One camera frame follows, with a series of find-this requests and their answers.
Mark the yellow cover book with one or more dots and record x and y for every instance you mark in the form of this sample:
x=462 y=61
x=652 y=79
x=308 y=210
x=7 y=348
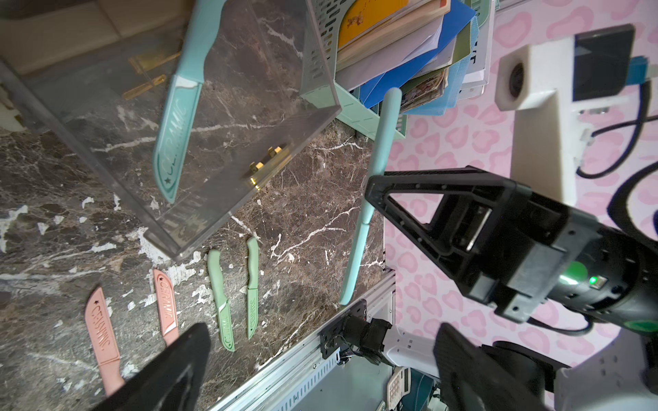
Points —
x=364 y=15

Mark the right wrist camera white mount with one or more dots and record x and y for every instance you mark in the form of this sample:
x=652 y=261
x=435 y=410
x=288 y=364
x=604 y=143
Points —
x=548 y=87

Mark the left green fruit knife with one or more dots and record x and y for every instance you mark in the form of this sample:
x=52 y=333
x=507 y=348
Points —
x=221 y=301

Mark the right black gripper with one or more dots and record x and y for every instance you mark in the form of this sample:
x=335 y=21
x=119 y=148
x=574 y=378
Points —
x=509 y=248

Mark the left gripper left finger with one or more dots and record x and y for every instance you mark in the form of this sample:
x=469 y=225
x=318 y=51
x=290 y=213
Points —
x=172 y=380

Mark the right pink fruit knife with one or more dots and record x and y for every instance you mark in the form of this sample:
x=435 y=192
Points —
x=168 y=318

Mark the white book in rack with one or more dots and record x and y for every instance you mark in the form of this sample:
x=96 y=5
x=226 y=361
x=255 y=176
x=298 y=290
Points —
x=478 y=74

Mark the aluminium mounting rail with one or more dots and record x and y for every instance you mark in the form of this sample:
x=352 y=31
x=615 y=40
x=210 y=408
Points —
x=284 y=382

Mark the right green fruit knife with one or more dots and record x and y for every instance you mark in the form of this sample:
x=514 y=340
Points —
x=253 y=286

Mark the transparent grey drawer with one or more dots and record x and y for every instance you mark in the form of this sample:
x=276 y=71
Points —
x=251 y=120

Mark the green file organizer rack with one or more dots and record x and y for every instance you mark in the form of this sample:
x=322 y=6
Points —
x=334 y=76

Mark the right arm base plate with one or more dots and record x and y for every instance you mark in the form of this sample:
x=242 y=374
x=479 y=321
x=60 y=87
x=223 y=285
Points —
x=345 y=330

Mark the pink fruit knife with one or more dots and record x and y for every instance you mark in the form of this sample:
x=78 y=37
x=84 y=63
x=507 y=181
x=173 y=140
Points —
x=168 y=318
x=103 y=339

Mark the blue folders in rack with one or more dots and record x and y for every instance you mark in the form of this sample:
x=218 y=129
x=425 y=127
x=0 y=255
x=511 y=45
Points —
x=458 y=36

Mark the beige desktop drawer organizer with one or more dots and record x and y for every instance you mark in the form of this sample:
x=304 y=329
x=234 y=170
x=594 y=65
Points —
x=102 y=61

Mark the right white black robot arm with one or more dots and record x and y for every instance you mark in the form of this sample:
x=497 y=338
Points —
x=623 y=376

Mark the blue white calculator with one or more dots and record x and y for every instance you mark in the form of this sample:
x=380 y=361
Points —
x=398 y=386

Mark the left pink fruit knife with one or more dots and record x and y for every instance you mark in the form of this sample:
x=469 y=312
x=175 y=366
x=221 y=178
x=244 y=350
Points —
x=103 y=339

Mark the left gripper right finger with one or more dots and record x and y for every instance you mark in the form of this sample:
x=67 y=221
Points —
x=472 y=380

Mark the green fruit knife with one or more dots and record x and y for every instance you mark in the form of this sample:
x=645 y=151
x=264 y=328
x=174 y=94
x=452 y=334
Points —
x=221 y=301
x=253 y=286

